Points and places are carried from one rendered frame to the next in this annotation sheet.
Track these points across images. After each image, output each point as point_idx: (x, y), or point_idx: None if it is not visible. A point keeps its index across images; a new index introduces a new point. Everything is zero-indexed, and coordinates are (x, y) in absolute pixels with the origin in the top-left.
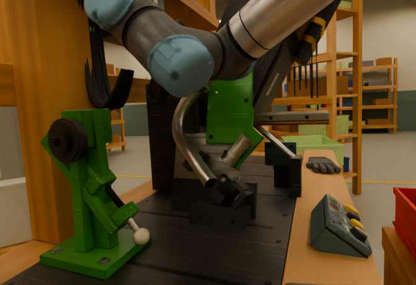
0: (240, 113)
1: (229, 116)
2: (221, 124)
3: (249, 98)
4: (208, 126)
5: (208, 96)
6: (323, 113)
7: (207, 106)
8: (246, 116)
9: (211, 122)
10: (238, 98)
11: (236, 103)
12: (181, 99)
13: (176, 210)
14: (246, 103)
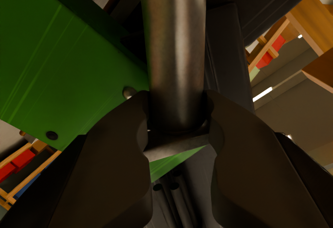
0: (22, 105)
1: (27, 78)
2: (7, 33)
3: (53, 143)
4: None
5: (135, 68)
6: (36, 139)
7: (105, 39)
8: (5, 112)
9: (34, 7)
10: (70, 127)
11: (59, 115)
12: None
13: None
14: (42, 131)
